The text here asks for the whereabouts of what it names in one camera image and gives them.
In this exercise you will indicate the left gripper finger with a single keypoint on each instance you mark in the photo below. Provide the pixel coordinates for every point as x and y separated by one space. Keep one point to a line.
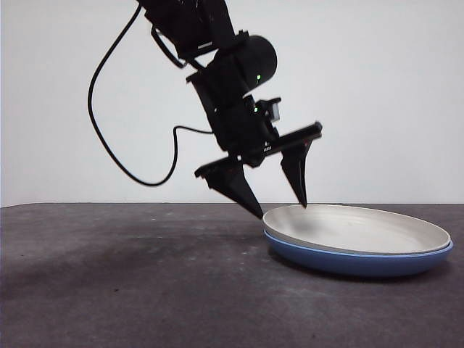
235 186
297 170

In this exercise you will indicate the white round plate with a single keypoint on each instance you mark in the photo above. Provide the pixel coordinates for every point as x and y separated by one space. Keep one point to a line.
362 228

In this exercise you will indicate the blue round plate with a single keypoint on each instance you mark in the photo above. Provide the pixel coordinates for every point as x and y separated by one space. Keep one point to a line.
344 266

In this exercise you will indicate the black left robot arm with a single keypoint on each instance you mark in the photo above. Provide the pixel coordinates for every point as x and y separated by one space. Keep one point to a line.
203 21

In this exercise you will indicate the pale grey left wrist camera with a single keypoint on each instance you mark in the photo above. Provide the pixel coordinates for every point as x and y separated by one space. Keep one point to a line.
275 110

